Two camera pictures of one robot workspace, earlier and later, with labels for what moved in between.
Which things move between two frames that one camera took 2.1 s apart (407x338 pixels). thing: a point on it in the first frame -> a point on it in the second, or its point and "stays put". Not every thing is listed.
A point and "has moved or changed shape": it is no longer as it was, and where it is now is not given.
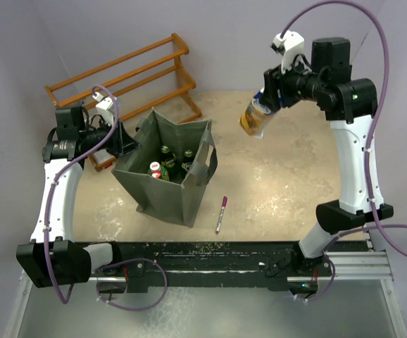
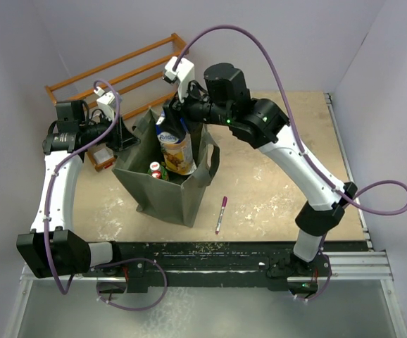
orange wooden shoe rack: x=185 y=80 stays put
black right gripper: x=275 y=82 -> x=174 y=110
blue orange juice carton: x=255 y=116 has moved or changed shape
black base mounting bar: x=211 y=263 stays put
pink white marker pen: x=224 y=205 stays put
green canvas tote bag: x=177 y=202 stays put
